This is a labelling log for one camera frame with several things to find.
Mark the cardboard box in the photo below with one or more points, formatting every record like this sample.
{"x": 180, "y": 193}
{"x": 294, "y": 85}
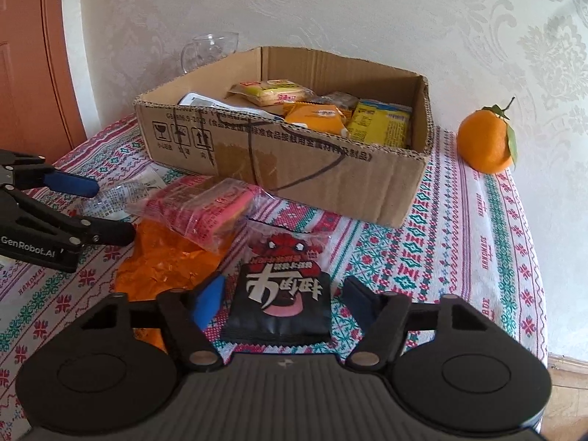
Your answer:
{"x": 368, "y": 182}

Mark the orange foil bag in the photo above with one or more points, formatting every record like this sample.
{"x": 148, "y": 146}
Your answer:
{"x": 164, "y": 260}

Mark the clear dark snack packet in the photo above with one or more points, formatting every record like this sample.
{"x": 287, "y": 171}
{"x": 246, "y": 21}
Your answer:
{"x": 111, "y": 201}

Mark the black red snack packet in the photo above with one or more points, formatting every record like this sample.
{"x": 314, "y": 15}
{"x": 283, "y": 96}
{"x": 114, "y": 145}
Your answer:
{"x": 282, "y": 296}

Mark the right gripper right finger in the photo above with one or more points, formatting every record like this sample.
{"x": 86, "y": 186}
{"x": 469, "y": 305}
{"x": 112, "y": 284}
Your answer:
{"x": 382, "y": 319}

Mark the pink clear snack packet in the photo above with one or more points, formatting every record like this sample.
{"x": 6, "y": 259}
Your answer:
{"x": 204, "y": 209}

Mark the yellow long snack pack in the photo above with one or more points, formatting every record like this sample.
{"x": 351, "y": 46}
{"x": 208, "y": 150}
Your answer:
{"x": 380, "y": 123}

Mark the patterned tablecloth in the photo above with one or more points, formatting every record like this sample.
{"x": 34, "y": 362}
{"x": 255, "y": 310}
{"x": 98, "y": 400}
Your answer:
{"x": 466, "y": 234}

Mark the brown wooden door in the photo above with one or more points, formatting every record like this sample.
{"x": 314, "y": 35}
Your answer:
{"x": 39, "y": 110}

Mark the white spicy strips bag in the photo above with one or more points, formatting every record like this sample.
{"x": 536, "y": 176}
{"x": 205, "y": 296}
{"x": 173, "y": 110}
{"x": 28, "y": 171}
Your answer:
{"x": 199, "y": 100}

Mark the yellow bread snack packet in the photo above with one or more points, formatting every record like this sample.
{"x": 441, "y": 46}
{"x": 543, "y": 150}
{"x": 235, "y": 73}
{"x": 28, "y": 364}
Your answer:
{"x": 271, "y": 92}

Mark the orange tangerine with leaf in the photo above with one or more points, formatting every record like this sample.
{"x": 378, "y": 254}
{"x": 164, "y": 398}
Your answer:
{"x": 486, "y": 141}

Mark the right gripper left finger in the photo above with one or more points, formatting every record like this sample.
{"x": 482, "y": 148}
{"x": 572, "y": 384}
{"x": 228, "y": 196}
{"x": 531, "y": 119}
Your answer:
{"x": 185, "y": 316}

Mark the clear glass mug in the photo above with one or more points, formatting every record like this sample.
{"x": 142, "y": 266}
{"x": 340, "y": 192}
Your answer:
{"x": 207, "y": 49}

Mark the small grey clear packet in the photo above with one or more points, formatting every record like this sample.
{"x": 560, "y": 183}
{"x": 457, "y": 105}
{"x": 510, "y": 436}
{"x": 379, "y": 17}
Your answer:
{"x": 343, "y": 101}

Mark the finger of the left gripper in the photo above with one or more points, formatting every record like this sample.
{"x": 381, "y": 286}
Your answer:
{"x": 98, "y": 231}
{"x": 26, "y": 171}

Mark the orange square snack packet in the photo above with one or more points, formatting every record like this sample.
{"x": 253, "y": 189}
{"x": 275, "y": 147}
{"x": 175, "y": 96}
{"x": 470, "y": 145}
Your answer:
{"x": 318, "y": 117}

